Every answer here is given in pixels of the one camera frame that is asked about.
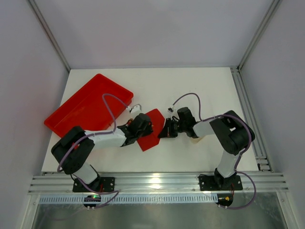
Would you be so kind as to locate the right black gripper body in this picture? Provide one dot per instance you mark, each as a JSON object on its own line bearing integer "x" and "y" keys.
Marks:
{"x": 170, "y": 128}

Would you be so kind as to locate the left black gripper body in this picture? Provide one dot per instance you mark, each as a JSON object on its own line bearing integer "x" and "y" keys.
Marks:
{"x": 147, "y": 129}

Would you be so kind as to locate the red paper napkin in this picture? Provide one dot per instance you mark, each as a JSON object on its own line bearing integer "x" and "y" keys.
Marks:
{"x": 152, "y": 140}

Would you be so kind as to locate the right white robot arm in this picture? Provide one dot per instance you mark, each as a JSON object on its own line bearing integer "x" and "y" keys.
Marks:
{"x": 234, "y": 135}

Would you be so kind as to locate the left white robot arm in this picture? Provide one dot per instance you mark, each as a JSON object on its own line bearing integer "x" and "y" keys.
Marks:
{"x": 72, "y": 150}

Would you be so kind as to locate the cream utensil case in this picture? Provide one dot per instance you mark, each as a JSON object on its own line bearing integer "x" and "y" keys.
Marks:
{"x": 196, "y": 140}

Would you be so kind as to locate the red plastic tray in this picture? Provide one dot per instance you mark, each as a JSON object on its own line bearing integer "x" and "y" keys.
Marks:
{"x": 87, "y": 109}

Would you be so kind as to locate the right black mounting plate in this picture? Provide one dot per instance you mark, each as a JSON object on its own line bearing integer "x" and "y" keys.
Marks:
{"x": 218, "y": 183}

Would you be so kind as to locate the black mounting plate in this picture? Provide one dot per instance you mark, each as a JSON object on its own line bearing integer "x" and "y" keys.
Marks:
{"x": 218, "y": 183}
{"x": 100, "y": 184}

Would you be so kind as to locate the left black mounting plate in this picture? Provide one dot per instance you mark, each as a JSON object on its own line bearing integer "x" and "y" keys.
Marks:
{"x": 100, "y": 184}

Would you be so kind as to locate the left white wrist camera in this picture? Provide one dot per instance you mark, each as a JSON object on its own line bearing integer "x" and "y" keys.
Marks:
{"x": 136, "y": 109}

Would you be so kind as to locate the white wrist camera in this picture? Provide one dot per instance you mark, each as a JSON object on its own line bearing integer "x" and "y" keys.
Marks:
{"x": 136, "y": 109}
{"x": 171, "y": 109}

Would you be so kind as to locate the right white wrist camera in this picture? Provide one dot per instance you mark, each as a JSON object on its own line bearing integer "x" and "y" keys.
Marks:
{"x": 171, "y": 109}

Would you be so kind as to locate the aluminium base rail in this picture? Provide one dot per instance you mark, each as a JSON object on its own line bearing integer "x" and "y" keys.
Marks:
{"x": 158, "y": 183}

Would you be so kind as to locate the slotted white cable duct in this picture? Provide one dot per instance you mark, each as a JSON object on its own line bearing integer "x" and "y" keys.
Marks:
{"x": 130, "y": 198}

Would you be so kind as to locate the right aluminium side rail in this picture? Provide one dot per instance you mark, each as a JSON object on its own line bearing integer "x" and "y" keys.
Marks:
{"x": 258, "y": 145}

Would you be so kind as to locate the left aluminium frame post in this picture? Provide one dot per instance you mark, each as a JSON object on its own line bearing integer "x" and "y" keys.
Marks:
{"x": 46, "y": 29}

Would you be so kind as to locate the aluminium frame post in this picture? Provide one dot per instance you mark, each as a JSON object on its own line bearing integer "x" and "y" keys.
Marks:
{"x": 46, "y": 29}
{"x": 272, "y": 9}

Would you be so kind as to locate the right aluminium frame post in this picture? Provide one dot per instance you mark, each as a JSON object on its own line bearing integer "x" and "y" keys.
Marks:
{"x": 272, "y": 9}

